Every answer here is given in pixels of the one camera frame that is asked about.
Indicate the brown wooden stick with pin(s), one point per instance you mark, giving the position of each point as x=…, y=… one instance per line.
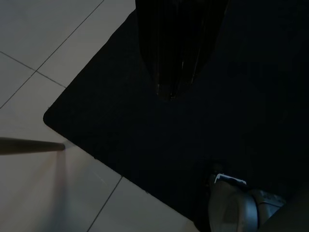
x=29, y=145

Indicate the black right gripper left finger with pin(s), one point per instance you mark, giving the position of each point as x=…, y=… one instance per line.
x=159, y=48

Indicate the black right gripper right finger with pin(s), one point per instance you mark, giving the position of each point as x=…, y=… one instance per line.
x=198, y=36

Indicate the black floor mat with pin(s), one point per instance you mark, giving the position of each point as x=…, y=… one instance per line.
x=120, y=120

